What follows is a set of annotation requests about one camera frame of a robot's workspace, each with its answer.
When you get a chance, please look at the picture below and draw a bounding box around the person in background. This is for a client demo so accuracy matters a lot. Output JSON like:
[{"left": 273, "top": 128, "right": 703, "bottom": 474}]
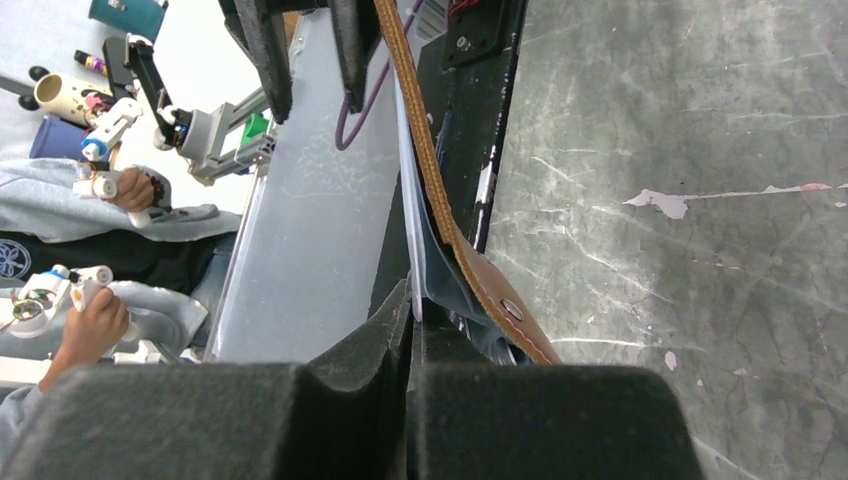
[{"left": 1, "top": 158, "right": 241, "bottom": 456}]

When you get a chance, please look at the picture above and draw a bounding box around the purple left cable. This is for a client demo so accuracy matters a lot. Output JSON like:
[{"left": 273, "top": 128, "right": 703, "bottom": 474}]
[{"left": 334, "top": 0, "right": 425, "bottom": 152}]

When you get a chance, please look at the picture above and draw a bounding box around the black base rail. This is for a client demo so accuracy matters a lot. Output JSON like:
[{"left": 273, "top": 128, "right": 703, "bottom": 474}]
[{"left": 367, "top": 0, "right": 531, "bottom": 333}]

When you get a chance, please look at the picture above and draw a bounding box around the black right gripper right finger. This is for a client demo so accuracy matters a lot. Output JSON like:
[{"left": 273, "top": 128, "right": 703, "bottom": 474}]
[{"left": 407, "top": 304, "right": 704, "bottom": 479}]

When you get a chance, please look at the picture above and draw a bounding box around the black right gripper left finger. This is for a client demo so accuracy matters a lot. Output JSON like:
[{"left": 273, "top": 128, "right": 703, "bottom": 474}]
[{"left": 1, "top": 281, "right": 412, "bottom": 479}]

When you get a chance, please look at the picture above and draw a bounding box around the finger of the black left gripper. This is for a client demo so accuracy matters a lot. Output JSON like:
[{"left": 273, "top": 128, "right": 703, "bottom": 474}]
[
  {"left": 218, "top": 0, "right": 293, "bottom": 124},
  {"left": 328, "top": 0, "right": 381, "bottom": 113}
]

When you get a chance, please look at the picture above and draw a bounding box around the aluminium frame rail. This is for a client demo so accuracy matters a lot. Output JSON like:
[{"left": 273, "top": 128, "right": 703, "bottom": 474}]
[{"left": 206, "top": 10, "right": 399, "bottom": 363}]

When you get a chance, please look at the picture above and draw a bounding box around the brown leather card holder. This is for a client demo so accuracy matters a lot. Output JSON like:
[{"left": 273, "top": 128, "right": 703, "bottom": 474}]
[{"left": 375, "top": 1, "right": 562, "bottom": 365}]

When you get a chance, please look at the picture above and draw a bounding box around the background lab equipment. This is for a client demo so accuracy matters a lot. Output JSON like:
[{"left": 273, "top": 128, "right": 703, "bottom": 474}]
[{"left": 1, "top": 33, "right": 276, "bottom": 195}]

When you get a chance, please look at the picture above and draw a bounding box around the white card with stripe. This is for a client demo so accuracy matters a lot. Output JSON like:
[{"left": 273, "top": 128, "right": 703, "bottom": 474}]
[{"left": 394, "top": 72, "right": 426, "bottom": 321}]

